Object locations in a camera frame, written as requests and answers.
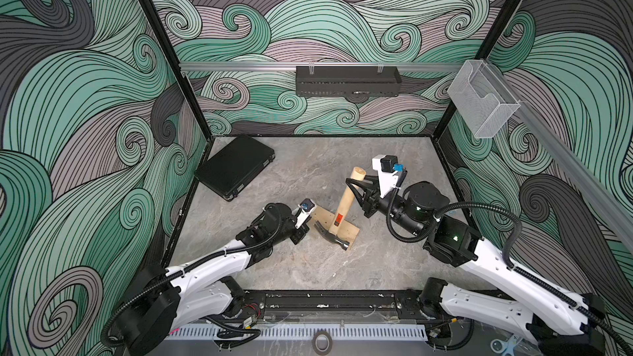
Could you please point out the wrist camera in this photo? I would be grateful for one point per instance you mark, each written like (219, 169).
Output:
(304, 212)
(390, 173)

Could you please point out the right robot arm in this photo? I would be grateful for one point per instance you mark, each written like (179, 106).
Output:
(556, 320)

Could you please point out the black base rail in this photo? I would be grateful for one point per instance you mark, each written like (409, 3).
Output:
(276, 304)

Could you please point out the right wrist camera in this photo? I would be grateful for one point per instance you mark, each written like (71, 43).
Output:
(390, 173)

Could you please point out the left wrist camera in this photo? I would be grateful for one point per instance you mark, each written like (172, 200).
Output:
(304, 212)

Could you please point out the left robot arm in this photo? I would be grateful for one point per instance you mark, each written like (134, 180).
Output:
(159, 300)

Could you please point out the wooden handle claw hammer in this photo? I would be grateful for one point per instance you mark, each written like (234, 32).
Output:
(344, 206)

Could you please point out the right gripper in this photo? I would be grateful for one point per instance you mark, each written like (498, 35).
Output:
(372, 199)

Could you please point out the wooden board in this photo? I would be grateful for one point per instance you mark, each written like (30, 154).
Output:
(344, 234)

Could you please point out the black case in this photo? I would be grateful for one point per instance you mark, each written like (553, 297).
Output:
(235, 166)

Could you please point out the clear plastic wall bin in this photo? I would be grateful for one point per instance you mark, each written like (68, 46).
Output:
(483, 98)

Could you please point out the tape roll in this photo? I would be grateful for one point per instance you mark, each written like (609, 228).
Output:
(322, 343)

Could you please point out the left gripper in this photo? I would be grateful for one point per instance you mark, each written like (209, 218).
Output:
(298, 234)

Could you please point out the blue scissors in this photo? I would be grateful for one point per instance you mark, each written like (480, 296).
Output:
(505, 348)

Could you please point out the white slotted cable duct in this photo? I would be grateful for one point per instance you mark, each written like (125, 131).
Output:
(303, 332)

